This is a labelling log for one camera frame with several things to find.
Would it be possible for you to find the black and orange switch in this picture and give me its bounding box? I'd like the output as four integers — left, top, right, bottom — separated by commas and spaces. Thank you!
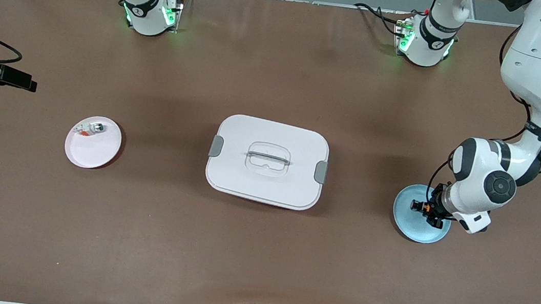
409, 199, 436, 215

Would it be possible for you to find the pink box with white lid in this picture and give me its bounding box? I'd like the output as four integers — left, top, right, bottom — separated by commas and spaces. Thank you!
201, 111, 334, 214

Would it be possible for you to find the light blue round plate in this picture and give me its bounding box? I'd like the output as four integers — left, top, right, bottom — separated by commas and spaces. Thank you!
389, 181, 456, 247

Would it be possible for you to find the white grey orange connector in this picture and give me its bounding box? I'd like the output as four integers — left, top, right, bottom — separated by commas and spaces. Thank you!
72, 119, 105, 138

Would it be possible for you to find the pink round plate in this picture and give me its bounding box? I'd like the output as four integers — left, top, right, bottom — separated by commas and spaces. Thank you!
62, 112, 125, 173

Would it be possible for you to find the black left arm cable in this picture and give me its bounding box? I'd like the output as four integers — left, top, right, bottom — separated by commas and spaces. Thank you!
426, 18, 541, 217

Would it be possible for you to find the black base cable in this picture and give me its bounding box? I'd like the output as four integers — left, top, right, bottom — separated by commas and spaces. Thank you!
350, 2, 405, 37

